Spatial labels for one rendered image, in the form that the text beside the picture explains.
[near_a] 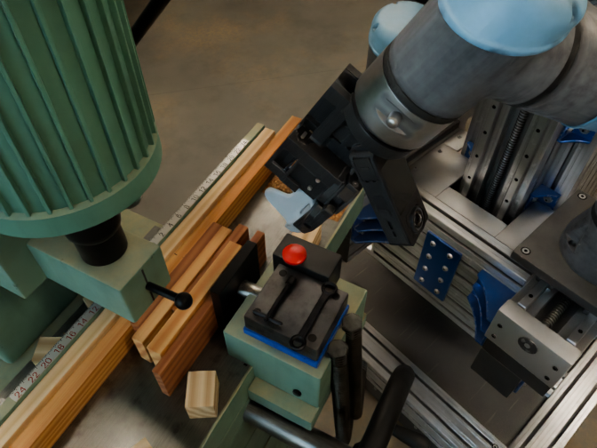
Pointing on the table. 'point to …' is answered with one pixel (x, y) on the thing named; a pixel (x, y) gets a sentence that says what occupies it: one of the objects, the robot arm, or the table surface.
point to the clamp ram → (236, 284)
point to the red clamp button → (294, 254)
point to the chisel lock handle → (183, 300)
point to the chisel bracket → (59, 259)
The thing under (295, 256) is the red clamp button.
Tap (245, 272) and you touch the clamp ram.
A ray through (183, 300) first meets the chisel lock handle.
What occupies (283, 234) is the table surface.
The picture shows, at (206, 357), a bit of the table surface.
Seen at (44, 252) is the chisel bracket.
